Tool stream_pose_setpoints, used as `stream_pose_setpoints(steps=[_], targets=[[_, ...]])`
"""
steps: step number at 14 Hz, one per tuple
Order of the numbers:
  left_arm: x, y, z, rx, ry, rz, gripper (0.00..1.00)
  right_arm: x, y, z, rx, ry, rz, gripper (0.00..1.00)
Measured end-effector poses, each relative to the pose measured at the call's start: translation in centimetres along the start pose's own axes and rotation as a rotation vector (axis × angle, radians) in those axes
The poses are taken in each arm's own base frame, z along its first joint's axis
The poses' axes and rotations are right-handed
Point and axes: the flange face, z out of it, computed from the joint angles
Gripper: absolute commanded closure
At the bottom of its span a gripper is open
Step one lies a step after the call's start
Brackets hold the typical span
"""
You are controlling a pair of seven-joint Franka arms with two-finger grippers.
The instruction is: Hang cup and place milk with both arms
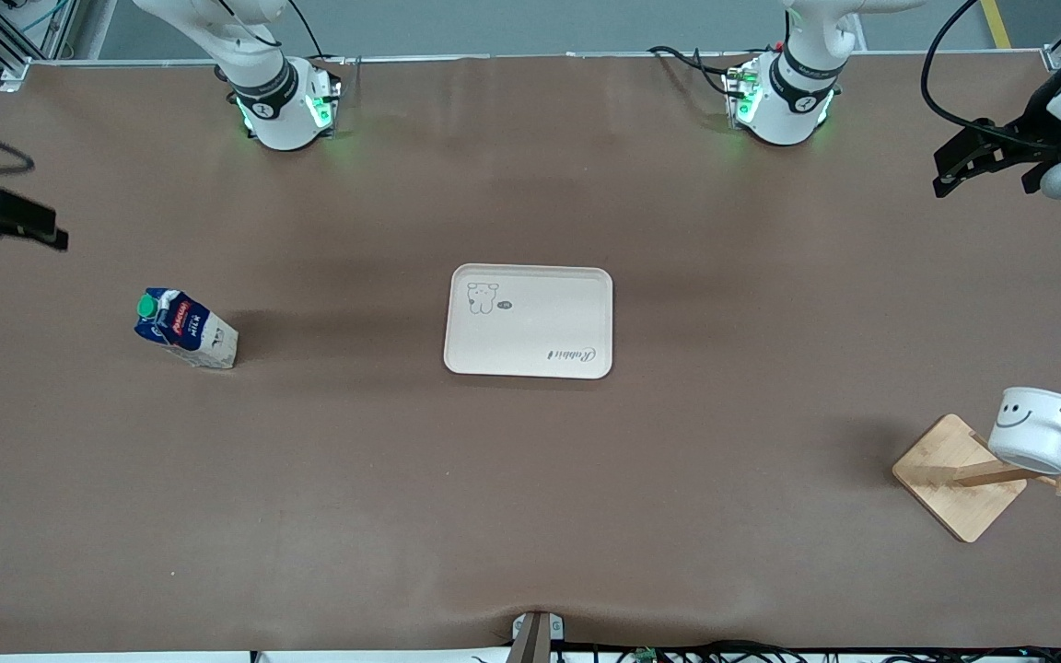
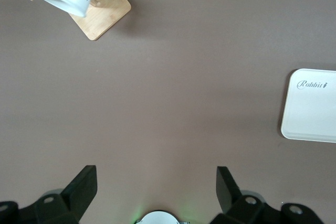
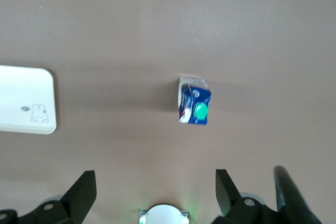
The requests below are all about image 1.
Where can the wooden cup rack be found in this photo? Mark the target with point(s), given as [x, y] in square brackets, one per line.
[954, 479]

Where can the blue white milk carton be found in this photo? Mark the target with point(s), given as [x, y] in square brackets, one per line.
[185, 330]

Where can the cream plastic tray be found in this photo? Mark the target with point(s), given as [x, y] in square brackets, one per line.
[540, 331]

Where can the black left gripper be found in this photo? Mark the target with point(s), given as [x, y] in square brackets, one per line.
[1026, 145]

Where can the metal camera post bracket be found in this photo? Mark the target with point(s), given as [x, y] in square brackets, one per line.
[535, 635]

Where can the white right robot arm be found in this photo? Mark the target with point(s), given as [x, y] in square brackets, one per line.
[284, 109]

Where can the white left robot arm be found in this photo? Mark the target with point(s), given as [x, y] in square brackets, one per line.
[784, 110]

